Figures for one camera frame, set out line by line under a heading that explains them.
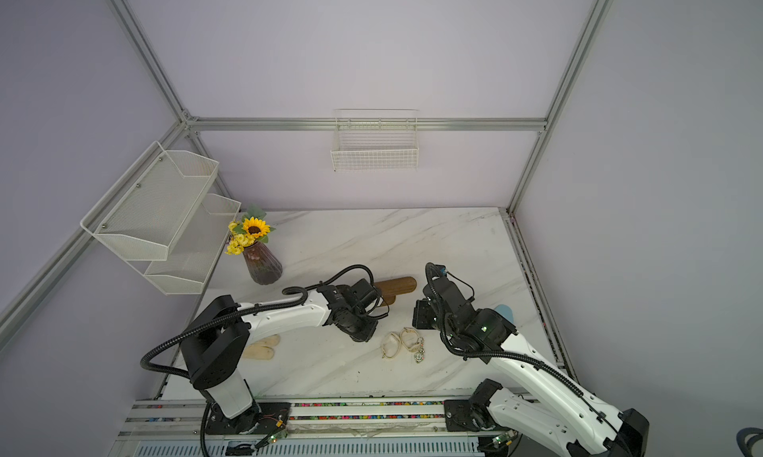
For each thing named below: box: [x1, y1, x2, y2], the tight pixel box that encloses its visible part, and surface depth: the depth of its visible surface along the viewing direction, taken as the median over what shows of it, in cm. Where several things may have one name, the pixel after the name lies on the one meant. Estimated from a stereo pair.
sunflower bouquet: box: [224, 204, 277, 256], surface depth 84 cm
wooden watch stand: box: [373, 276, 418, 306], surface depth 92 cm
